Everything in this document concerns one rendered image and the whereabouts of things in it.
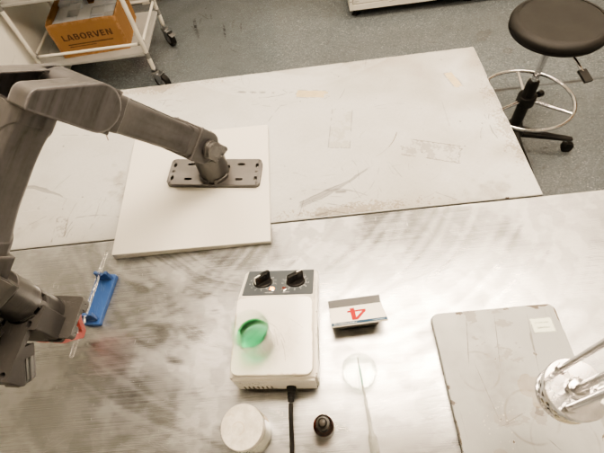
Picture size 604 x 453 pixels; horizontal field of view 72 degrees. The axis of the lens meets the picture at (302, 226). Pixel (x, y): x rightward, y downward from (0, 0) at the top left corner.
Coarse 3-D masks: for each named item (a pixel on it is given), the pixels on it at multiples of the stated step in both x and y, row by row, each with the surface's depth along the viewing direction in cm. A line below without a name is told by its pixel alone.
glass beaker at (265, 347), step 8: (240, 312) 57; (248, 312) 57; (256, 312) 57; (232, 320) 56; (240, 320) 58; (264, 320) 58; (232, 328) 56; (232, 336) 55; (264, 336) 54; (272, 336) 59; (232, 344) 54; (264, 344) 56; (272, 344) 59; (248, 352) 56; (256, 352) 57; (264, 352) 58; (272, 352) 60
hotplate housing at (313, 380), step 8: (248, 272) 74; (240, 296) 69; (248, 296) 68; (256, 296) 68; (264, 296) 68; (272, 296) 67; (280, 296) 67; (288, 296) 67; (312, 296) 67; (232, 376) 61; (296, 376) 60; (304, 376) 60; (312, 376) 60; (240, 384) 62; (248, 384) 62; (256, 384) 62; (264, 384) 62; (272, 384) 62; (280, 384) 62; (288, 384) 62; (296, 384) 62; (304, 384) 62; (312, 384) 62; (288, 392) 62; (288, 400) 62
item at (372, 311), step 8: (376, 304) 71; (336, 312) 70; (344, 312) 70; (352, 312) 70; (360, 312) 69; (368, 312) 69; (376, 312) 69; (336, 320) 68; (344, 320) 68; (352, 320) 67
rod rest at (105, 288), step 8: (96, 272) 77; (104, 272) 77; (104, 280) 79; (112, 280) 79; (96, 288) 78; (104, 288) 78; (112, 288) 78; (96, 296) 77; (104, 296) 77; (96, 304) 76; (104, 304) 76; (88, 312) 76; (96, 312) 75; (104, 312) 76; (88, 320) 75; (96, 320) 74
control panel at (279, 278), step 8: (256, 272) 74; (272, 272) 74; (280, 272) 73; (288, 272) 73; (304, 272) 73; (312, 272) 73; (248, 280) 72; (272, 280) 71; (280, 280) 71; (312, 280) 70; (248, 288) 70; (256, 288) 70; (264, 288) 70; (280, 288) 69; (288, 288) 69; (296, 288) 69; (304, 288) 69; (312, 288) 69
